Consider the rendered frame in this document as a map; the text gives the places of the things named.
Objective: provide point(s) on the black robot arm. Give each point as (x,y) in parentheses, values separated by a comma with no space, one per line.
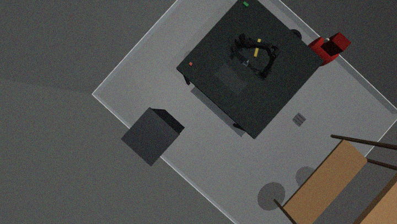
(260,45)

